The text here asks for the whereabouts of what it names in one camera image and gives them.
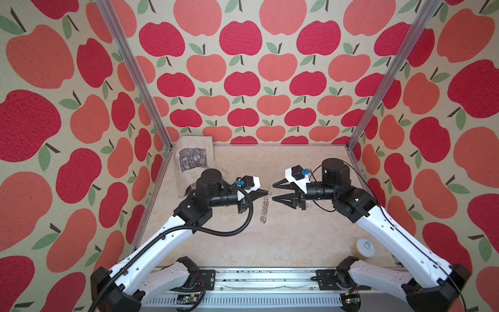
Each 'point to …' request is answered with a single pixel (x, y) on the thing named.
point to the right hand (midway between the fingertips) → (276, 193)
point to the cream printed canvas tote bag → (192, 155)
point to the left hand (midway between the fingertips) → (266, 196)
